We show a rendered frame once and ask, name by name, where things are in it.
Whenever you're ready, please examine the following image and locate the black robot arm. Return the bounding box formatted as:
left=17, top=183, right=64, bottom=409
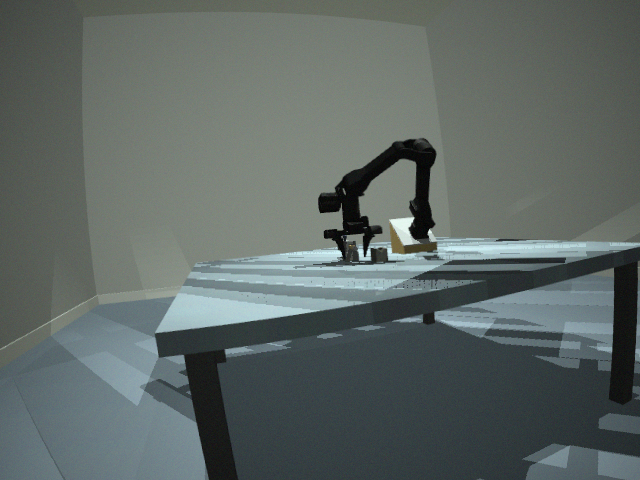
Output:
left=318, top=138, right=437, bottom=239

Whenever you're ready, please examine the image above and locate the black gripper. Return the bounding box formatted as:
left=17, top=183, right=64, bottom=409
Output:
left=324, top=210, right=382, bottom=259

